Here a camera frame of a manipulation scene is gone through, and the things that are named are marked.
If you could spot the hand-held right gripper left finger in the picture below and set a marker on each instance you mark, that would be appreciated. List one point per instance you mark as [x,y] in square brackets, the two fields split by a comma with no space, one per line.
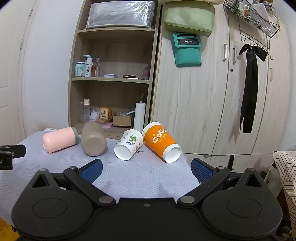
[92,171]

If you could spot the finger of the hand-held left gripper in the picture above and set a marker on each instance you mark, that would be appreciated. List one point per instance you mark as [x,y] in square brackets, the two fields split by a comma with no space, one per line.
[16,150]

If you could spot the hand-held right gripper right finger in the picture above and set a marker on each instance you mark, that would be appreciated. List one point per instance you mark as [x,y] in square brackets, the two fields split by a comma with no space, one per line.
[201,172]

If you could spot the taupe cup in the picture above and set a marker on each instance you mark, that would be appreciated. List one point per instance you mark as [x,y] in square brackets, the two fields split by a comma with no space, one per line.
[93,139]

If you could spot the pink cup with grey lid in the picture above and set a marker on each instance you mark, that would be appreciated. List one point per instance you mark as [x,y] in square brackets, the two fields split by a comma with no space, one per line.
[59,139]

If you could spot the white floral cup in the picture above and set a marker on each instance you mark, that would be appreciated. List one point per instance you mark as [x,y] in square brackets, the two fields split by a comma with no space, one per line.
[128,144]

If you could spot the orange paper cup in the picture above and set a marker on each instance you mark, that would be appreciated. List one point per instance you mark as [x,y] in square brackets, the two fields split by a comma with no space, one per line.
[159,141]

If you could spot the white plastic scoop cup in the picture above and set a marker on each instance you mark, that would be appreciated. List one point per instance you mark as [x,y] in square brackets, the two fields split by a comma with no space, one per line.
[95,114]

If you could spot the white quilted tablecloth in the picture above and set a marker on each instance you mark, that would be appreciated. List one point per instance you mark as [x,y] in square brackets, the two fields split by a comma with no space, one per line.
[138,171]

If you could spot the pink flat packet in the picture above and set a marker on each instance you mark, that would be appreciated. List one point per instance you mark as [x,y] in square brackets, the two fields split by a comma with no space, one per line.
[107,125]

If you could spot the cardboard box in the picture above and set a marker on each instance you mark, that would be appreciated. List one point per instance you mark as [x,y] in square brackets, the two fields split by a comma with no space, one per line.
[122,121]

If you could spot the clear bottle with beige cap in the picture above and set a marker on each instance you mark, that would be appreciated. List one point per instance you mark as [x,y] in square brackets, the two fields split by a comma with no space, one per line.
[86,112]

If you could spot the yellow floral box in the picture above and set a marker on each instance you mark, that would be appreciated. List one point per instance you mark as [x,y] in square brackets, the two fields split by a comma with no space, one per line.
[106,113]

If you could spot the light wooden wardrobe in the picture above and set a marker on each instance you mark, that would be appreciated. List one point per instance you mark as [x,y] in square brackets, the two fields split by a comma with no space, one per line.
[203,104]

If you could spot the white paper towel roll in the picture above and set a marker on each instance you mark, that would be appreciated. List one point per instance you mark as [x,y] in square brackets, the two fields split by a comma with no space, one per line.
[139,117]

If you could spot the wooden shelf unit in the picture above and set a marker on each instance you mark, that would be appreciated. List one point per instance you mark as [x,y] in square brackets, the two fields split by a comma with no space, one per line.
[120,97]

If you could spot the white door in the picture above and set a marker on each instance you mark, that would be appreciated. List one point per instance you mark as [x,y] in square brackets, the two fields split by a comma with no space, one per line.
[10,69]

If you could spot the geometric patterned cloth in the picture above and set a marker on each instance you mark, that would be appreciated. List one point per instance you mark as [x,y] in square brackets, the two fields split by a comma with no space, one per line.
[288,171]

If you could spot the white flat tin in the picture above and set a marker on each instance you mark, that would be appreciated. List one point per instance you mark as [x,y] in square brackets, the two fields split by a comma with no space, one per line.
[110,75]

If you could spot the small red bottle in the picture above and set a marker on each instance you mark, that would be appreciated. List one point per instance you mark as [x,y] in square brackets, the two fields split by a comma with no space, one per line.
[93,70]

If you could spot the teal label jar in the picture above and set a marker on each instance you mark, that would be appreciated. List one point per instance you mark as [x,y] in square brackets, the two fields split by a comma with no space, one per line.
[79,70]

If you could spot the black flat case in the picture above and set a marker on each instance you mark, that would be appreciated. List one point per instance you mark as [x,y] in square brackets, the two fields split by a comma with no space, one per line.
[128,76]

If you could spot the white pump bottle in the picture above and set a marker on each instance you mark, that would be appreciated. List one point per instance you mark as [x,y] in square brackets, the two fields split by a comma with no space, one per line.
[87,68]

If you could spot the clear glass bottle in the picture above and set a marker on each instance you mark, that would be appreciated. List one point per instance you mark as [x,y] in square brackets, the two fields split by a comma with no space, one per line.
[98,68]

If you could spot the black ribbon bow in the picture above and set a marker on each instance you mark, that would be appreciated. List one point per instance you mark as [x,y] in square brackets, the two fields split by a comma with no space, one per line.
[251,76]

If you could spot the pink plastic bottle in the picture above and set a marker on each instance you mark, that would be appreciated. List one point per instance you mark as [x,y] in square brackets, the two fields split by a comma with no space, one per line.
[146,73]

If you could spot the teal pouch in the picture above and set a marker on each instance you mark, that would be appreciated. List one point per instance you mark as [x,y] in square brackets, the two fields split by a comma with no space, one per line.
[187,55]

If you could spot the green cushion bag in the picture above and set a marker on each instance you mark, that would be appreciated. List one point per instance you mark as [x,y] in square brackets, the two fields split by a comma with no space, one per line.
[188,19]

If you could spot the clear plastic storage bag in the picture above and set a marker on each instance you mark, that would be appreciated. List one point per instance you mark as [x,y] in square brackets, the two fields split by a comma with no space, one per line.
[120,14]

